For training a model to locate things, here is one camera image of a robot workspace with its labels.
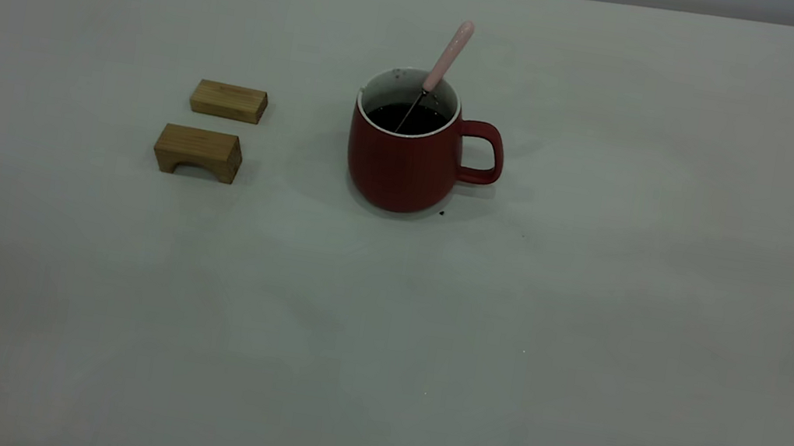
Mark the dark coffee liquid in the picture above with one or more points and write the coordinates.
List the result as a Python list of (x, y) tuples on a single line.
[(381, 117)]

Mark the flat rectangular wooden block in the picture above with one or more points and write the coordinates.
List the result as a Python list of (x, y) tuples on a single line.
[(228, 102)]

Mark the arched wooden block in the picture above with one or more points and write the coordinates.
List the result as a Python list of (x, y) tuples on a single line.
[(200, 146)]

